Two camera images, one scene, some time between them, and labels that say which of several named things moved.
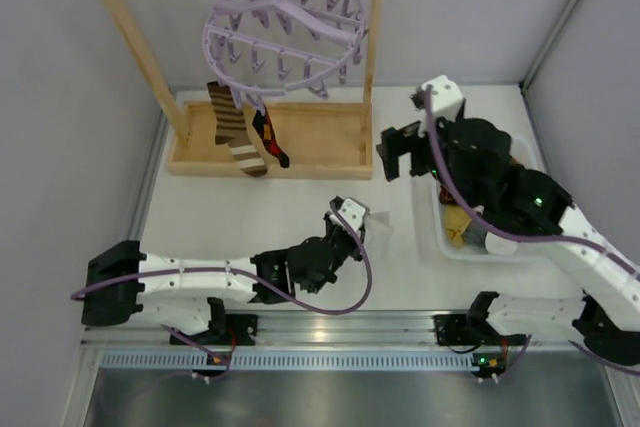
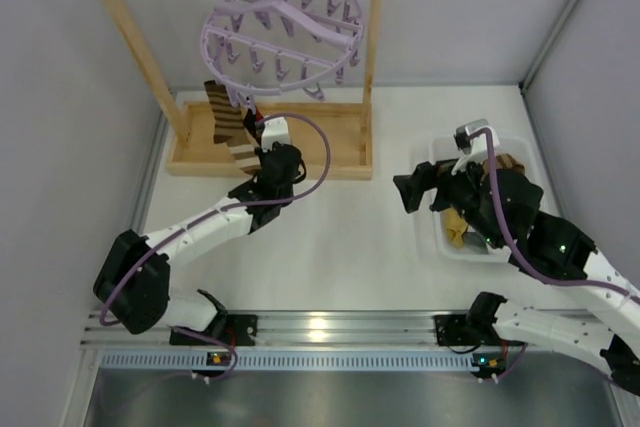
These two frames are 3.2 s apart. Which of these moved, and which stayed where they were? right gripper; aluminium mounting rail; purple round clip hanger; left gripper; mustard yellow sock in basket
Moved: left gripper; right gripper
Stayed: purple round clip hanger; aluminium mounting rail; mustard yellow sock in basket
